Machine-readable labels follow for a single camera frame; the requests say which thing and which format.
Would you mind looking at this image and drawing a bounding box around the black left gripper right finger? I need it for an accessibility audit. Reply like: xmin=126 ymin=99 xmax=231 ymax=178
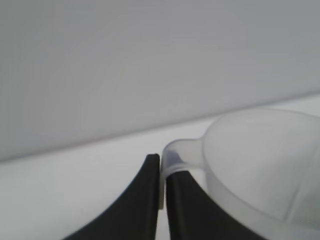
xmin=164 ymin=169 xmax=254 ymax=240

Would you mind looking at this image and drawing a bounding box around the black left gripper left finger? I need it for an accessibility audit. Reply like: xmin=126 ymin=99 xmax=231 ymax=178
xmin=59 ymin=153 xmax=161 ymax=240

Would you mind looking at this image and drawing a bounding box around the clear plastic measuring cup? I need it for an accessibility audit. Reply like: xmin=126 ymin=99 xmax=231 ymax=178
xmin=160 ymin=107 xmax=320 ymax=231

